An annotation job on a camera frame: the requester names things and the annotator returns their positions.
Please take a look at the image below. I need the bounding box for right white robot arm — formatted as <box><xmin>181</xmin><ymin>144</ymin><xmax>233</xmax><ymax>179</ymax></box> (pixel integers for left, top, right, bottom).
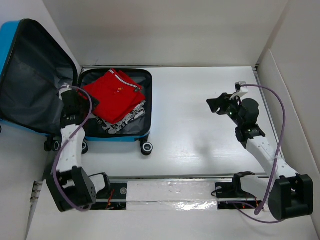
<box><xmin>206</xmin><ymin>93</ymin><xmax>314</xmax><ymax>221</ymax></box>

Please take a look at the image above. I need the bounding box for newspaper print cloth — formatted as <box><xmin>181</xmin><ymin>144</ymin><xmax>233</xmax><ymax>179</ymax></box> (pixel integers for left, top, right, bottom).
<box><xmin>91</xmin><ymin>100</ymin><xmax>146</xmax><ymax>134</ymax></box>

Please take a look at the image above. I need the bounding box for metal base rail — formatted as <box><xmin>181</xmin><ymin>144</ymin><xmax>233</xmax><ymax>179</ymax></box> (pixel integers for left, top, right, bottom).
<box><xmin>91</xmin><ymin>179</ymin><xmax>260</xmax><ymax>212</ymax></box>

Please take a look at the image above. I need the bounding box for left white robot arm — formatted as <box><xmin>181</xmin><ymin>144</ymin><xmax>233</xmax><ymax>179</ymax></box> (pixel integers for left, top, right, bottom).
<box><xmin>46</xmin><ymin>84</ymin><xmax>113</xmax><ymax>213</ymax></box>

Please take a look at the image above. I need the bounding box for red polo shirt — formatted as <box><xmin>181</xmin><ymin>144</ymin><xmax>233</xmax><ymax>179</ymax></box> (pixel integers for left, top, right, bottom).
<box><xmin>83</xmin><ymin>68</ymin><xmax>146</xmax><ymax>124</ymax></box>

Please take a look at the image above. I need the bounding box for blue kids suitcase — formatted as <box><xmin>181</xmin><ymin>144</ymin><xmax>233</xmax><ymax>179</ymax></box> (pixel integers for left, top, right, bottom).
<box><xmin>0</xmin><ymin>19</ymin><xmax>153</xmax><ymax>156</ymax></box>

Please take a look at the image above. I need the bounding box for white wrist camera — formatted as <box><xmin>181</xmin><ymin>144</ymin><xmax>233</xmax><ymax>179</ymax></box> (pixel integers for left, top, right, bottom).
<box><xmin>229</xmin><ymin>81</ymin><xmax>249</xmax><ymax>100</ymax></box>
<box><xmin>59</xmin><ymin>84</ymin><xmax>72</xmax><ymax>94</ymax></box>

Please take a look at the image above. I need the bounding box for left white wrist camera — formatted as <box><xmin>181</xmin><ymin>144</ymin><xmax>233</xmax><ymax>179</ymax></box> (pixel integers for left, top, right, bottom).
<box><xmin>59</xmin><ymin>84</ymin><xmax>72</xmax><ymax>94</ymax></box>

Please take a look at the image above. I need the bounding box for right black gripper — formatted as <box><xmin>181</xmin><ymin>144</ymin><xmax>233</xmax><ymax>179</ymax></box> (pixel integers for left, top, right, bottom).
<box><xmin>205</xmin><ymin>92</ymin><xmax>244</xmax><ymax>127</ymax></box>

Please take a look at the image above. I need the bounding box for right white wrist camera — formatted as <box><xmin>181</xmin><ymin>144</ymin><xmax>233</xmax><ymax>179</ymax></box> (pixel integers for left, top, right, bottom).
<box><xmin>229</xmin><ymin>81</ymin><xmax>249</xmax><ymax>100</ymax></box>

